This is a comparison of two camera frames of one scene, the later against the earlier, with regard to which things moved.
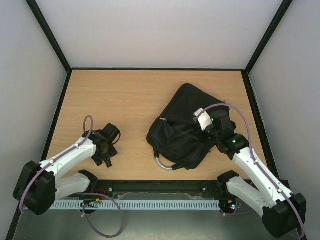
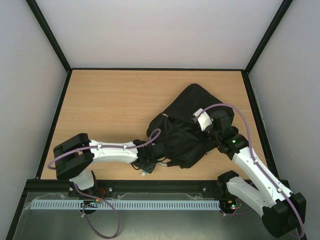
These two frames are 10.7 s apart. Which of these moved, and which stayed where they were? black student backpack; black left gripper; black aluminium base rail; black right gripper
Moved: black left gripper
Stayed: black student backpack; black aluminium base rail; black right gripper
